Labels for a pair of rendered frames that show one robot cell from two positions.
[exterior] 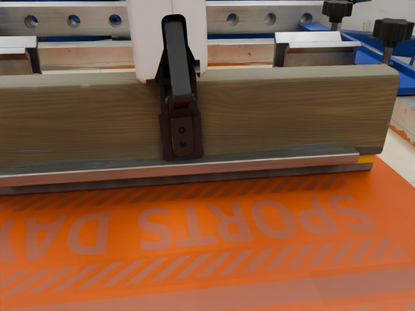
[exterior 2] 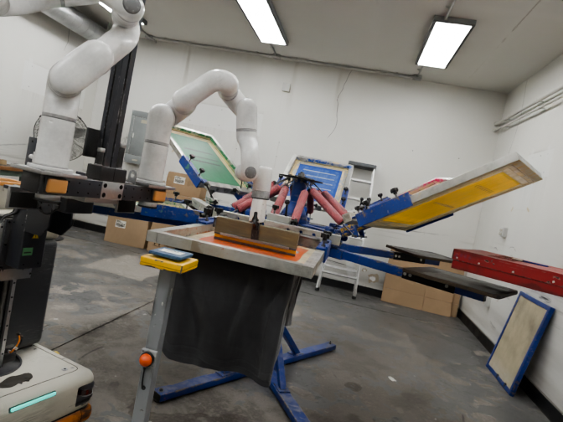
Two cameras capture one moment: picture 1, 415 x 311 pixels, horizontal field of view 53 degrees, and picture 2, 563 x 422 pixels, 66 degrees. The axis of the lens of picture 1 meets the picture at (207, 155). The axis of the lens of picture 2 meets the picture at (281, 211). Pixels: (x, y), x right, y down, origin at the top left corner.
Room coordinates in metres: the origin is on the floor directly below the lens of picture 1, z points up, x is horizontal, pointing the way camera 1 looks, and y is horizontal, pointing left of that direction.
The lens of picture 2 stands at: (-1.39, -0.63, 1.22)
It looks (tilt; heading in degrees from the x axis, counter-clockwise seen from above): 3 degrees down; 18
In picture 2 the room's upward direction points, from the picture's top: 11 degrees clockwise
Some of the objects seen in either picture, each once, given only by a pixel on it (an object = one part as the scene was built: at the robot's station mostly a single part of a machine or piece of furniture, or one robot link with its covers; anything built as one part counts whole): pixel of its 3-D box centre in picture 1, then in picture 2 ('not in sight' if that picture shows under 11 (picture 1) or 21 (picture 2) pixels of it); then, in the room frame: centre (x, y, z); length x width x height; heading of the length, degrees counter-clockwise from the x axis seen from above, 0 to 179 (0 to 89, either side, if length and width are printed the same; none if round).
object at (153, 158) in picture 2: not in sight; (150, 162); (0.08, 0.44, 1.21); 0.16 x 0.13 x 0.15; 84
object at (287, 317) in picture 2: not in sight; (288, 311); (0.30, -0.19, 0.74); 0.46 x 0.04 x 0.42; 9
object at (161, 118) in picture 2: not in sight; (160, 124); (0.09, 0.43, 1.37); 0.13 x 0.10 x 0.16; 29
